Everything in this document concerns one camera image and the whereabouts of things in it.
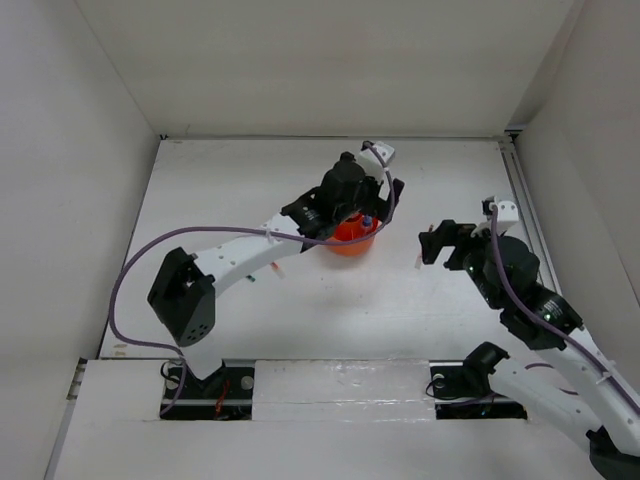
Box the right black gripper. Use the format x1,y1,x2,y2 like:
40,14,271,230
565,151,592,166
418,217,505,308

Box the orange capped red pen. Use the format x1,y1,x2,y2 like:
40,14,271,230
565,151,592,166
271,262,285,279

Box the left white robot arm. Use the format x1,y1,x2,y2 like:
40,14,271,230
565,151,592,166
147,142,404,397

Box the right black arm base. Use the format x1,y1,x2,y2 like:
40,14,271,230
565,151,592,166
425,342,528,420

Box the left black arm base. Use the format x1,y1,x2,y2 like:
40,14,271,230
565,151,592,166
159,360,255,421

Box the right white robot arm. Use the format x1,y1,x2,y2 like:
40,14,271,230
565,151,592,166
418,220,639,479

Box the orange round divided container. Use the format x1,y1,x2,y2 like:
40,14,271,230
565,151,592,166
328,215,379,257

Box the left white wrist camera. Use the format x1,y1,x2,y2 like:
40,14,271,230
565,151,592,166
355,141,396,182

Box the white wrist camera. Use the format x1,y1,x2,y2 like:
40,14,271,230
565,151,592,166
355,141,396,182
471,196,520,237

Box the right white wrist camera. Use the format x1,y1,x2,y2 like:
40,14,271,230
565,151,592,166
471,196,520,237

